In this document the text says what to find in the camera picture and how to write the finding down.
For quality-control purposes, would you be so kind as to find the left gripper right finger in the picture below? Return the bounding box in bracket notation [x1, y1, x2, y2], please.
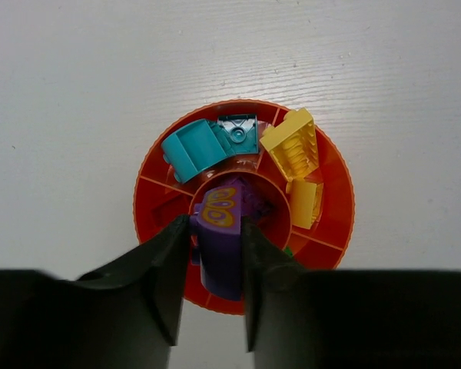
[241, 221, 461, 368]

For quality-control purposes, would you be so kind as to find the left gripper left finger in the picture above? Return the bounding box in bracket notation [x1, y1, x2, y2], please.
[0, 215, 190, 368]

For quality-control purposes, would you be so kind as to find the green lego brick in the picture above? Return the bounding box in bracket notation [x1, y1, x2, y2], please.
[284, 247, 294, 258]

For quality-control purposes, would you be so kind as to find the purple lego plate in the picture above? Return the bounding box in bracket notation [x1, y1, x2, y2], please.
[190, 175, 274, 301]

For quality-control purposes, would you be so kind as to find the yellow curved lego piece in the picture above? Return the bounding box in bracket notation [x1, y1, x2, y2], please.
[287, 179, 323, 229]

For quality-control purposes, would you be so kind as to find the red rounded lego brick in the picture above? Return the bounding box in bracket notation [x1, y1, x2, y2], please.
[150, 191, 191, 228]

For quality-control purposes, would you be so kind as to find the long yellow lego plate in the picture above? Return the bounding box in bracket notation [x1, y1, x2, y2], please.
[260, 108, 320, 182]

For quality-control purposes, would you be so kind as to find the cyan rounded lego brick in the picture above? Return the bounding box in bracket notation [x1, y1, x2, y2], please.
[160, 118, 237, 184]

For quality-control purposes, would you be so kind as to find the blue square lego brick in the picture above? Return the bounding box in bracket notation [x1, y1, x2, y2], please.
[217, 114, 259, 156]

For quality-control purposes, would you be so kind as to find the orange round divided container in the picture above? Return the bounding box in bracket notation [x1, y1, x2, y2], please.
[133, 100, 355, 315]

